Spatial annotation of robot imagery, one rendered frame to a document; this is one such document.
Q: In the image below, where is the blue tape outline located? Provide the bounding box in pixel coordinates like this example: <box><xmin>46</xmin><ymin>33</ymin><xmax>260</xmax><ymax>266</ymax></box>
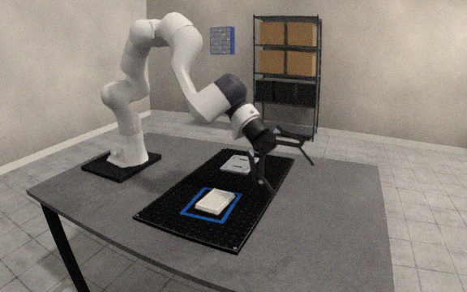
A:
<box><xmin>180</xmin><ymin>187</ymin><xmax>242</xmax><ymax>224</ymax></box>

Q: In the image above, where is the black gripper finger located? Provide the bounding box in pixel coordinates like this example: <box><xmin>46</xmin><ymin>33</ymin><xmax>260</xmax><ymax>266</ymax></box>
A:
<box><xmin>246</xmin><ymin>143</ymin><xmax>277</xmax><ymax>196</ymax></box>
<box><xmin>265</xmin><ymin>126</ymin><xmax>314</xmax><ymax>165</ymax></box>

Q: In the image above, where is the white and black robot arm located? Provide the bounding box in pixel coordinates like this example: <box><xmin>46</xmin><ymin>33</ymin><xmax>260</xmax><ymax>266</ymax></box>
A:
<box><xmin>101</xmin><ymin>12</ymin><xmax>261</xmax><ymax>168</ymax></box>

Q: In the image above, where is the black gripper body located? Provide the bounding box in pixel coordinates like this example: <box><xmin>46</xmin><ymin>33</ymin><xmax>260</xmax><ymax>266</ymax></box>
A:
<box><xmin>242</xmin><ymin>118</ymin><xmax>276</xmax><ymax>154</ymax></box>

